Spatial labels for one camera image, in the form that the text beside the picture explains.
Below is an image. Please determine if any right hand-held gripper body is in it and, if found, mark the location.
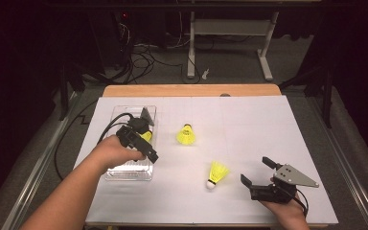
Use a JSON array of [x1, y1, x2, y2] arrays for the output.
[[250, 163, 320, 204]]

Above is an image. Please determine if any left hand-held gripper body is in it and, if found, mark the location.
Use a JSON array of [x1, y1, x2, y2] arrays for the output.
[[116, 106, 160, 165]]

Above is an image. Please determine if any yellow shuttlecock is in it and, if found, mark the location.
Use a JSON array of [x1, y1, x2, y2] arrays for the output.
[[139, 128, 153, 143], [175, 124, 196, 147], [205, 160, 231, 190]]

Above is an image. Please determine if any clear plastic container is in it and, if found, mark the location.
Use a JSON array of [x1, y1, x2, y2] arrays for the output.
[[104, 104, 158, 182]]

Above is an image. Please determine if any person's right hand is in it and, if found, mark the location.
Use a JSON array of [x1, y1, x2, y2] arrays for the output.
[[262, 195, 306, 224]]

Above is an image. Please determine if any person's left hand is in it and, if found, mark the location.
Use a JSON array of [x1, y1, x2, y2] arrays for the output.
[[89, 135, 148, 173]]

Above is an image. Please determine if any wooden table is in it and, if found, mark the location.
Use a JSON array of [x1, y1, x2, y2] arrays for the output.
[[84, 84, 330, 229]]

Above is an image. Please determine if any black stand leg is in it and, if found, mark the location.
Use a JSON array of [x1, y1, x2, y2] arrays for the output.
[[57, 61, 86, 122], [279, 63, 334, 128]]

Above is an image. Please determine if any dark computer tower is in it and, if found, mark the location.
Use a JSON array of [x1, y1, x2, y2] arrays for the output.
[[89, 11, 133, 70]]

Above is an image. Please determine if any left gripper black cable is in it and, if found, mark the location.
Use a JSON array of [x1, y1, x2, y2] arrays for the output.
[[97, 112, 135, 143]]

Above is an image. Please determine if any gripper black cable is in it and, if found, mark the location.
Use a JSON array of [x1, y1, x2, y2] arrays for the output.
[[97, 112, 135, 143], [291, 188, 310, 219]]

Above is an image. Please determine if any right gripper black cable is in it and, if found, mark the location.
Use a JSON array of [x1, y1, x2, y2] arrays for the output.
[[291, 188, 310, 219]]

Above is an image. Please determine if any metal floor rail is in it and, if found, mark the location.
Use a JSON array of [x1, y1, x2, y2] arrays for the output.
[[306, 95, 368, 230], [1, 94, 81, 230]]

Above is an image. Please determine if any black floor cable bundle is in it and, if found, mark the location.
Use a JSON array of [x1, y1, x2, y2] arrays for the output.
[[108, 42, 202, 85]]

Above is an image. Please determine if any white metal desk frame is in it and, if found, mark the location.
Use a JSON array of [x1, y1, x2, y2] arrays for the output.
[[186, 11, 281, 81]]

